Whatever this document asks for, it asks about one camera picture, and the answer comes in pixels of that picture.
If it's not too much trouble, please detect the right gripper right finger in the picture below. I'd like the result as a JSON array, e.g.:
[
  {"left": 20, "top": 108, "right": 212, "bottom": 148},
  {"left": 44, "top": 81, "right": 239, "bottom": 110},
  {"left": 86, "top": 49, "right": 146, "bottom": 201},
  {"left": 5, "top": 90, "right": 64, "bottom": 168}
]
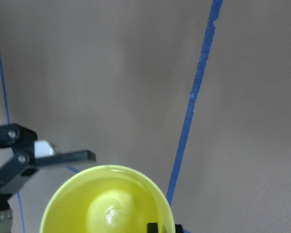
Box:
[{"left": 146, "top": 222, "right": 185, "bottom": 233}]

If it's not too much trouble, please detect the yellow plastic cup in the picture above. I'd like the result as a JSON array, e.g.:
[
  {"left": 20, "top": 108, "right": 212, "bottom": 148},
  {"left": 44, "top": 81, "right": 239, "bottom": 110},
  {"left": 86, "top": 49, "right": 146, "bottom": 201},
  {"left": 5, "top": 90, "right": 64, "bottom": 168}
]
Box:
[{"left": 39, "top": 165, "right": 175, "bottom": 233}]

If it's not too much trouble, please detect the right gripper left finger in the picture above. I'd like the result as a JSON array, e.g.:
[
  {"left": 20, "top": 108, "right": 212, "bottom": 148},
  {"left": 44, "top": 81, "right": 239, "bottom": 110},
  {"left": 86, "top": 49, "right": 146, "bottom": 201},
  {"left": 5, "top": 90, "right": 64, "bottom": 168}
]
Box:
[{"left": 0, "top": 124, "right": 96, "bottom": 194}]

